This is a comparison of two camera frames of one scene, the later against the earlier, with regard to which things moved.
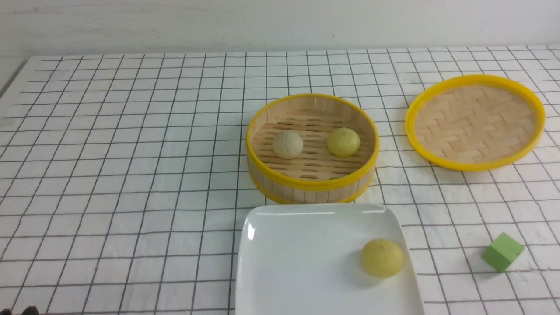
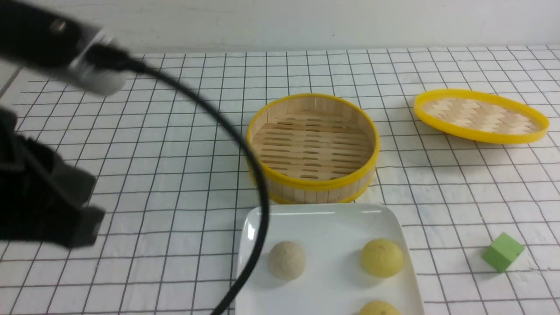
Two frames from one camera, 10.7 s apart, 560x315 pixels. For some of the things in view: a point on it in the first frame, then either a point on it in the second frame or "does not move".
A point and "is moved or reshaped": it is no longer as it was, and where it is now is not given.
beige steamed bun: x=288 y=144 -> x=287 y=260
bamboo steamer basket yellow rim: x=312 y=148 does not move
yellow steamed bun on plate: x=382 y=258 does not move
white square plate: x=305 y=259 does not move
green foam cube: x=502 y=252 does not move
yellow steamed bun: x=343 y=142 -> x=379 y=307
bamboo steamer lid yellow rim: x=475 y=122 is moved or reshaped
